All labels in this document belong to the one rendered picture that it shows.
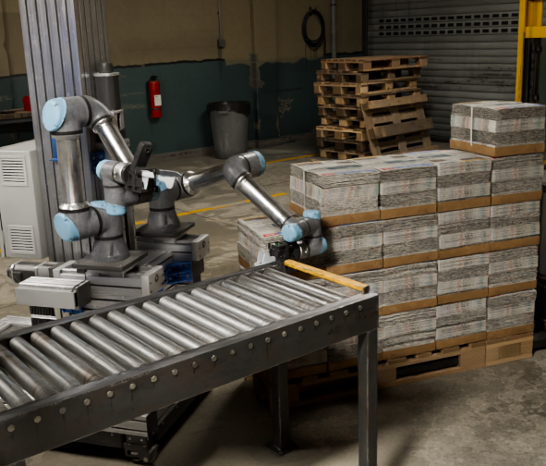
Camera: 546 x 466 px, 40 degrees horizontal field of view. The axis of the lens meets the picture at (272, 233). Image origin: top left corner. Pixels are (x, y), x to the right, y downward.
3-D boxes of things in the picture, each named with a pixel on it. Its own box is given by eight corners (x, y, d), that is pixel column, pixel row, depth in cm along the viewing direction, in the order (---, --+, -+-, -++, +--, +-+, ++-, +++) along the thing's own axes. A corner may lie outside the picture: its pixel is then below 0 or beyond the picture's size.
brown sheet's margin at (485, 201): (397, 196, 382) (397, 188, 381) (446, 190, 391) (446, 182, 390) (438, 212, 347) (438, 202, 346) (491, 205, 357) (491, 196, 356)
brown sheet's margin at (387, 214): (344, 202, 372) (344, 194, 371) (395, 197, 382) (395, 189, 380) (382, 219, 338) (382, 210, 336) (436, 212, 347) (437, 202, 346)
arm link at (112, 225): (129, 232, 299) (127, 199, 295) (101, 239, 289) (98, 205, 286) (112, 227, 307) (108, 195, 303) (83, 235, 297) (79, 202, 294)
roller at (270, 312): (213, 296, 274) (216, 283, 274) (296, 332, 238) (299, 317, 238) (202, 295, 271) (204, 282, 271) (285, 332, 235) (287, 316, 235)
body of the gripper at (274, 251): (266, 243, 307) (288, 238, 314) (266, 263, 309) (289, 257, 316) (277, 247, 301) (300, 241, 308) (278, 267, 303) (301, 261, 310)
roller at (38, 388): (3, 354, 228) (1, 338, 227) (66, 410, 192) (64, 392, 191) (-14, 359, 225) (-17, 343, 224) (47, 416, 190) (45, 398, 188)
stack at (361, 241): (242, 378, 375) (235, 216, 354) (443, 339, 414) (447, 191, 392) (269, 413, 340) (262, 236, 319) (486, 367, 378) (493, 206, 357)
